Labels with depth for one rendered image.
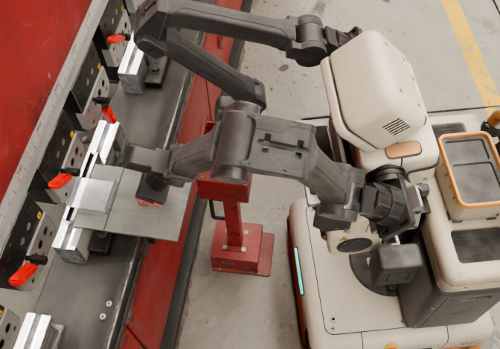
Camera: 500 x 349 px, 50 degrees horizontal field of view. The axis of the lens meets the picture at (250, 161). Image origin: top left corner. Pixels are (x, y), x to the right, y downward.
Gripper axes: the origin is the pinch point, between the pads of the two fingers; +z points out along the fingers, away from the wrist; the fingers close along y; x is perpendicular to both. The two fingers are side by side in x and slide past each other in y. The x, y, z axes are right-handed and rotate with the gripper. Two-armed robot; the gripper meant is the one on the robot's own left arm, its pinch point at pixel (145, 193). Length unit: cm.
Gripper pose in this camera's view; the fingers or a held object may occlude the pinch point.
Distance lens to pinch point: 133.7
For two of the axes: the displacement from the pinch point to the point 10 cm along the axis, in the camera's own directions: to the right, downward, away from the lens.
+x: 8.7, 3.6, 3.3
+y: -1.5, 8.4, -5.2
